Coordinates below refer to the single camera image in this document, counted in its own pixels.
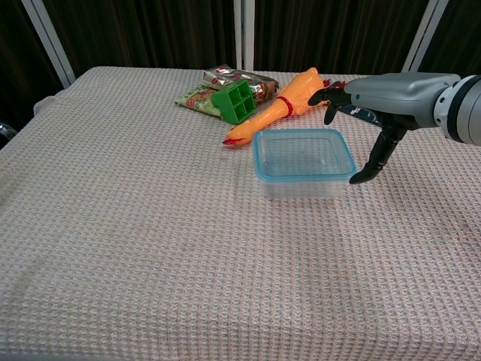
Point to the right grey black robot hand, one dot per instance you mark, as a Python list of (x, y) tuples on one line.
[(394, 97)]

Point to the light blue plastic lid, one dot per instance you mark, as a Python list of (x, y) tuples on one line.
[(261, 165)]

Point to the dark blue snack packet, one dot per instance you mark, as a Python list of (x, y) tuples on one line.
[(368, 114)]

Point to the green plastic grid tray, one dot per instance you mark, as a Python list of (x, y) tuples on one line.
[(235, 103)]

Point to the orange rubber chicken toy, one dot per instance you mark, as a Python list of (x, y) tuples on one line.
[(297, 97)]

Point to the clear plastic container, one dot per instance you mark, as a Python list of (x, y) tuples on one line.
[(297, 190)]

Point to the brown silver snack bag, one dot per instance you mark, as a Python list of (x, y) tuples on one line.
[(225, 77)]

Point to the green snack bag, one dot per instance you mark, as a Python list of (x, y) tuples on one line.
[(195, 99)]

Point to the dark pleated curtain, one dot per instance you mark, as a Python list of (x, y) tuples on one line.
[(150, 30)]

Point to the beige waffle-weave tablecloth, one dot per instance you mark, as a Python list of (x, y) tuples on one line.
[(150, 225)]

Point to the dark glossy round object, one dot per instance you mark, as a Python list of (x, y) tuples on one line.
[(5, 133)]

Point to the white slanted frame post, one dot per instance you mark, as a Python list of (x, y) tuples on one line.
[(422, 41), (49, 41)]

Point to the white upright frame post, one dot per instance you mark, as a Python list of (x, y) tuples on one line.
[(244, 34)]

